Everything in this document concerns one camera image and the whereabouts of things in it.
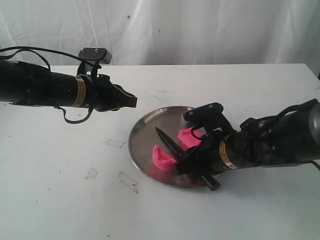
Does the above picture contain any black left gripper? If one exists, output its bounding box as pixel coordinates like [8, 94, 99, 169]
[82, 74, 138, 112]

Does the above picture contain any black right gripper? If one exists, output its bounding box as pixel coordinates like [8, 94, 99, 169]
[176, 102, 234, 175]

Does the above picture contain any black knife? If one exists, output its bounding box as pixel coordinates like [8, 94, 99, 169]
[155, 127, 221, 191]

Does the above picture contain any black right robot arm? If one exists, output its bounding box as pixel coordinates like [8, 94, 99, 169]
[176, 99, 320, 175]

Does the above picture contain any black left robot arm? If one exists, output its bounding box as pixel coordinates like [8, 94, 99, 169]
[0, 60, 138, 112]

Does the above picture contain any clear tape piece upper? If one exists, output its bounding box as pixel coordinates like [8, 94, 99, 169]
[103, 139, 125, 149]

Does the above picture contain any clear tape piece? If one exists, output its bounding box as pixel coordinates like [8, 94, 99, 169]
[103, 139, 125, 149]
[118, 171, 139, 194]
[84, 167, 98, 180]

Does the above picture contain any round steel plate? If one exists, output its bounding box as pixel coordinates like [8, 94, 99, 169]
[128, 105, 226, 188]

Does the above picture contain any white backdrop curtain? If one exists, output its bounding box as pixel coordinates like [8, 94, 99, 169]
[0, 0, 320, 71]

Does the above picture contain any clear tape piece left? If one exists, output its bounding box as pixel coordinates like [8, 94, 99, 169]
[84, 167, 98, 180]

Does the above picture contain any clear tape piece lower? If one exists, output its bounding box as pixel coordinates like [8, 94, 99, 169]
[118, 171, 139, 194]

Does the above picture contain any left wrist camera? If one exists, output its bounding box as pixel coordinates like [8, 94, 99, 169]
[77, 47, 112, 76]

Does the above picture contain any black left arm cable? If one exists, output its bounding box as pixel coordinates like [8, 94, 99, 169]
[0, 46, 92, 125]

